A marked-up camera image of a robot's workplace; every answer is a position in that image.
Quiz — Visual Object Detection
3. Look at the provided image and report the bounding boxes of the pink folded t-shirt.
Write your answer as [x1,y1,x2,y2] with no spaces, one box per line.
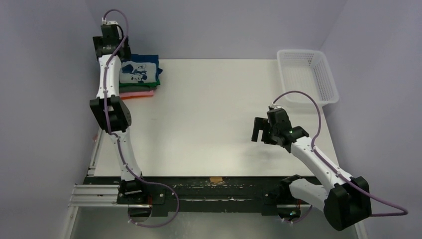
[119,90,155,97]

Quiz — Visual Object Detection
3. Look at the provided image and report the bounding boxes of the brown tape piece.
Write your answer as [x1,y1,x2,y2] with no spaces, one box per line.
[210,177,224,184]

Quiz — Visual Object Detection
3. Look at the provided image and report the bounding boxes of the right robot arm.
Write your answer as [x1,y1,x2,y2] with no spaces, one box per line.
[251,107,372,231]

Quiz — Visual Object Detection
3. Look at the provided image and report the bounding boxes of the white plastic basket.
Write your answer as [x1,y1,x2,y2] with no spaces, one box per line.
[276,49,339,107]

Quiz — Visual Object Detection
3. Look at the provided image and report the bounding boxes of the green folded t-shirt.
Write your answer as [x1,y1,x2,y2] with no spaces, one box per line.
[119,80,161,91]

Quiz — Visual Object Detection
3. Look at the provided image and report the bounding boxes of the aluminium table frame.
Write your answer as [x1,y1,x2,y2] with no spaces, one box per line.
[59,129,116,239]

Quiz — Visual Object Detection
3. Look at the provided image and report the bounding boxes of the blue t-shirt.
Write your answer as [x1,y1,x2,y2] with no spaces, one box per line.
[119,54,163,83]

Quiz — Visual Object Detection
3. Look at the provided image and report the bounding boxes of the grey folded t-shirt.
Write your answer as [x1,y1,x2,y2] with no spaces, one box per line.
[119,85,157,93]

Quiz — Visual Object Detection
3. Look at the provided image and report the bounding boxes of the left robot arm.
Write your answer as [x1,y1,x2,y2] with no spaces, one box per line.
[89,21,148,205]

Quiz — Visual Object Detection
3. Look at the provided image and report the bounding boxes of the orange folded t-shirt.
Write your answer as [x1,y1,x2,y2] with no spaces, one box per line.
[121,96,147,100]

